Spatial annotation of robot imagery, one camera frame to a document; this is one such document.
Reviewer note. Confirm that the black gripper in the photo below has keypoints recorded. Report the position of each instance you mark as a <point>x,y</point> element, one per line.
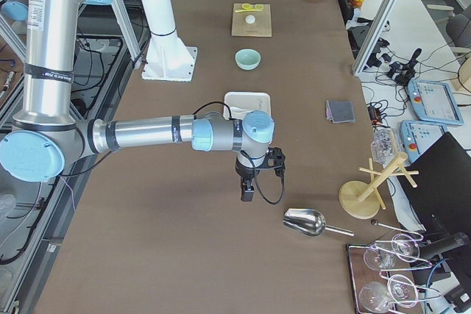
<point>244,173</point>

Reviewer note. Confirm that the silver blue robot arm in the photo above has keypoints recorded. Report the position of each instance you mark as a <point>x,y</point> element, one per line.
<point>46,138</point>

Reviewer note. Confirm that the mint green bowl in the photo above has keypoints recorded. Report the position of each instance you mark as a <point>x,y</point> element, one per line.
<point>247,59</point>

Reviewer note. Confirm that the white steamed bun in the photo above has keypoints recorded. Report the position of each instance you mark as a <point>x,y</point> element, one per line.
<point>250,19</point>

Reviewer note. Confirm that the metal scoop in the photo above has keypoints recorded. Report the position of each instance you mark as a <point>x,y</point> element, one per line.
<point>310,222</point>

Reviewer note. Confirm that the cream rabbit tray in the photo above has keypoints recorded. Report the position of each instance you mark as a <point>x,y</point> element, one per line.
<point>241,103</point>

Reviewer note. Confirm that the wooden mug tree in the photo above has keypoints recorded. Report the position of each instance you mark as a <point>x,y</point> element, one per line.
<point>362,200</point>

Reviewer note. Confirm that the grey folded cloth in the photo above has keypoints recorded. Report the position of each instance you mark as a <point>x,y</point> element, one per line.
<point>340,111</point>

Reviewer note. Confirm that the clear plastic container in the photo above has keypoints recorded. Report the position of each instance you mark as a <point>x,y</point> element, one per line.
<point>384,145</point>

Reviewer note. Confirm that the wine glass rack tray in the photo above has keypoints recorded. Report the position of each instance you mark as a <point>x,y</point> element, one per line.
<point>381,275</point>

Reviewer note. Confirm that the wooden cutting board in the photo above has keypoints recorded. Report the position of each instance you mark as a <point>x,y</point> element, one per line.
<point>262,28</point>

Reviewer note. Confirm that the teach pendant lower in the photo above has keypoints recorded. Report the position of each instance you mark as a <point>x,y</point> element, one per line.
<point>418,136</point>

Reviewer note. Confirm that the teach pendant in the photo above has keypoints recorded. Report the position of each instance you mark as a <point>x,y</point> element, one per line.
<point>434,101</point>
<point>418,136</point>

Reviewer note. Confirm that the yellow plastic knife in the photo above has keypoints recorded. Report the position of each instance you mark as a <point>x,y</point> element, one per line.
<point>249,10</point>

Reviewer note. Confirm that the black laptop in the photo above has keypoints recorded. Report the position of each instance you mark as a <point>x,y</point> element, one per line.
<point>441,199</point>

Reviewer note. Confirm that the teach pendant upper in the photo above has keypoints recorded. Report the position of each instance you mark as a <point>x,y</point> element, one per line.
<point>434,101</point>

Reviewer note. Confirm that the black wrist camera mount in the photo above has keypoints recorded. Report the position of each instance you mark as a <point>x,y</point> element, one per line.
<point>274,160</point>

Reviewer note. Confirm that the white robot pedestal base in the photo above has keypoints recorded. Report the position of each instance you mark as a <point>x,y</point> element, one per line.
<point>167,57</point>

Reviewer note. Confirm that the aluminium frame post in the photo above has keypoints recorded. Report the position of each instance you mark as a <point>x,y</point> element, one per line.
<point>372,36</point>

